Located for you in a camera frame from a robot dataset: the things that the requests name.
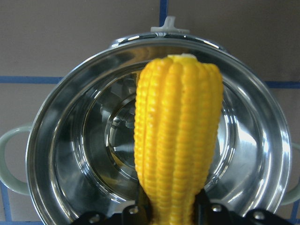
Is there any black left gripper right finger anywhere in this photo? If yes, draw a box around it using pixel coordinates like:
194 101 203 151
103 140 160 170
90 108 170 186
195 189 291 225

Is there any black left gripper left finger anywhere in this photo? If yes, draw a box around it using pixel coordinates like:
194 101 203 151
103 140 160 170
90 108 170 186
74 187 152 225

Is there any yellow corn cob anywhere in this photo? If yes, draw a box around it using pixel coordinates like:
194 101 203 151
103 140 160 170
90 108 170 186
134 54 223 225

